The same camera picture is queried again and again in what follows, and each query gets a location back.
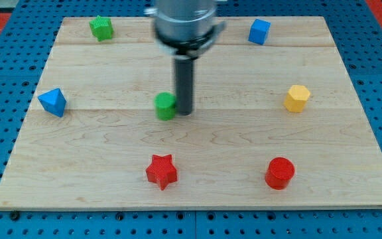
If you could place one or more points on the yellow hexagon block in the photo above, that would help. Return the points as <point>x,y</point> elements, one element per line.
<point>296,98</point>

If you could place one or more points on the red star block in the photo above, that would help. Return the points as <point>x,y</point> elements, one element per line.
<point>162,171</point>

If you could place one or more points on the blue cube block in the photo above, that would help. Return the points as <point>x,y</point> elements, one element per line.
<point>259,31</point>

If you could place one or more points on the green star block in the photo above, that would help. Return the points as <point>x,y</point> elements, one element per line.
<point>101,28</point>

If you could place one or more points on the green cylinder block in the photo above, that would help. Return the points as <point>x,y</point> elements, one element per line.
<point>165,106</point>

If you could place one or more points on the red cylinder block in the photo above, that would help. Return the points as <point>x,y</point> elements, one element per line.
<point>279,173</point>

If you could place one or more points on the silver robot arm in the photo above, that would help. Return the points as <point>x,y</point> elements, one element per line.
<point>185,29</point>

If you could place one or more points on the light wooden board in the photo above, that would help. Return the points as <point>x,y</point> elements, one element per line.
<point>94,157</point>

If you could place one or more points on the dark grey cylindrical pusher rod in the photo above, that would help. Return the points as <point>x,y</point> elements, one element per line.
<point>184,86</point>

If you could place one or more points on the blue triangular prism block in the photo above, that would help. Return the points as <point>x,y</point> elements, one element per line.
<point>53,102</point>

